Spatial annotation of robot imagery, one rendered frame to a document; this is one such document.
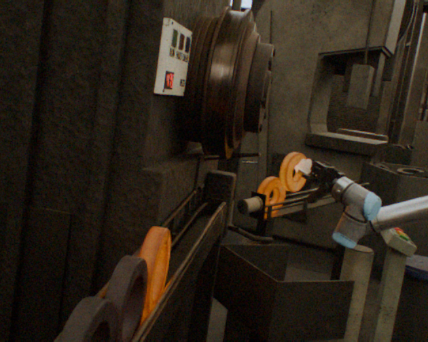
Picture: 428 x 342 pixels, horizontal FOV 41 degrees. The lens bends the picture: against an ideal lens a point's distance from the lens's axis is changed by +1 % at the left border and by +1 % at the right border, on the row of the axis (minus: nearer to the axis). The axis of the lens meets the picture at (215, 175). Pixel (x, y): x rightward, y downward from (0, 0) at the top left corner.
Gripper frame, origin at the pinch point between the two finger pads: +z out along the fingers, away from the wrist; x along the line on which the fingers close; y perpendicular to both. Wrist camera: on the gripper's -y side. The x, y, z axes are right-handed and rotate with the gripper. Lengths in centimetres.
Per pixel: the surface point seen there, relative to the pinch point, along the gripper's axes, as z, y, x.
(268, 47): -3, 43, 47
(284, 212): 1.2, -21.9, -8.3
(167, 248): -41, 2, 104
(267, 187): 5.1, -11.7, 5.0
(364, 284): -33, -39, -35
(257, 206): 2.3, -18.4, 10.5
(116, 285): -56, 7, 130
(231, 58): -6, 38, 65
